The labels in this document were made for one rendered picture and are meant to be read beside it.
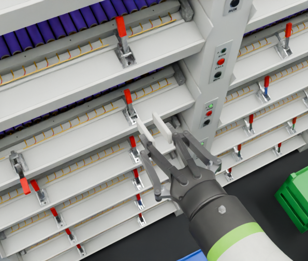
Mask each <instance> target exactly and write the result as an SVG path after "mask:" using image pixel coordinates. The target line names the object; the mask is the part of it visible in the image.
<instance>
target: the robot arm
mask: <svg viewBox="0 0 308 261"><path fill-rule="evenodd" d="M152 117H153V122H154V124H155V125H156V127H157V128H158V129H159V131H160V132H161V134H162V135H163V136H164V138H165V139H166V140H167V142H168V143H169V144H171V143H172V141H173V145H174V146H175V148H176V150H177V152H178V154H179V156H180V158H181V160H182V162H183V164H184V166H185V167H184V168H183V169H179V170H178V169H177V168H176V167H175V166H173V165H172V164H171V163H170V162H169V161H168V160H167V159H166V158H165V157H164V156H163V155H162V154H161V153H160V152H159V151H158V150H157V149H156V145H155V140H154V139H153V137H152V136H151V134H150V133H149V131H148V130H147V128H146V127H145V126H144V124H143V123H142V121H141V120H140V119H139V118H137V119H136V123H137V129H138V131H139V132H140V134H141V135H139V136H140V142H141V144H142V145H143V147H144V148H145V149H144V150H141V151H140V158H141V162H142V164H143V166H144V168H145V171H146V173H147V175H148V177H149V179H150V181H151V183H152V185H153V187H154V196H155V200H156V201H157V202H160V201H162V199H164V198H171V199H172V200H173V201H175V202H176V203H178V205H179V206H180V208H181V209H182V211H183V212H184V214H185V215H186V217H187V218H188V220H189V221H190V224H189V232H190V233H191V235H192V236H193V238H194V239H195V241H196V242H197V244H198V246H199V247H200V249H201V250H202V252H203V254H204V255H205V257H206V258H207V260H208V261H293V260H291V259H290V258H289V257H288V256H287V255H285V254H284V253H283V252H282V251H281V250H280V249H279V248H278V247H277V246H276V245H275V244H274V243H273V242H272V241H271V239H270V238H269V237H268V236H267V235H266V233H265V232H264V231H263V230H262V229H261V227H260V226H259V225H258V223H257V222H256V221H255V220H254V218H253V217H252V216H251V215H250V213H249V212H248V211H247V210H246V208H245V207H244V206H243V205H242V203H241V202H240V201H239V200H238V198H237V197H235V196H232V195H228V194H227V193H226V192H225V190H224V189H223V188H222V186H221V185H220V184H219V183H218V182H217V180H216V178H215V174H216V173H217V172H220V171H221V168H222V160H221V159H220V158H218V157H216V156H214V155H212V154H211V153H210V152H209V151H208V150H207V149H206V148H205V147H204V146H203V145H202V144H201V143H200V142H199V141H198V140H197V139H196V138H195V137H194V136H193V135H192V134H191V133H190V132H189V131H187V130H184V131H183V132H182V133H178V132H176V131H175V129H174V128H173V127H172V125H171V124H170V123H166V124H165V123H164V122H163V121H162V119H161V118H160V117H159V115H158V114H157V113H156V111H153V112H152ZM185 144H186V145H187V146H188V147H189V148H190V149H191V150H192V151H193V152H194V154H195V155H196V156H197V157H198V158H199V159H200V160H201V161H202V162H203V163H204V164H205V165H206V166H207V168H208V169H205V168H202V167H199V166H197V165H196V163H195V161H194V159H193V158H192V157H191V155H190V153H189V152H188V150H187V148H186V146H185ZM149 158H151V159H152V160H153V161H154V162H155V163H156V164H157V166H158V167H159V168H160V169H161V170H162V171H163V172H164V173H165V174H166V175H167V176H168V178H169V180H170V181H171V186H170V190H167V189H166V187H165V186H164V185H163V184H162V185H161V183H160V179H159V177H158V175H157V173H156V171H155V169H154V167H153V165H152V163H151V161H150V159H149Z"/></svg>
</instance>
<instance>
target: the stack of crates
mask: <svg viewBox="0 0 308 261"><path fill-rule="evenodd" d="M274 197H275V198H276V199H277V201H278V202H279V203H280V205H281V206H282V207H283V209H284V210H285V212H286V213H287V214H288V216H289V217H290V218H291V220H292V221H293V223H294V224H295V225H296V227H297V228H298V230H299V231H300V233H304V232H306V231H307V230H308V166H307V167H305V168H303V169H301V170H299V171H297V172H296V173H292V174H290V176H289V177H288V178H287V179H286V181H285V182H284V183H283V184H282V186H281V187H280V188H279V190H278V191H277V192H276V193H275V195H274Z"/></svg>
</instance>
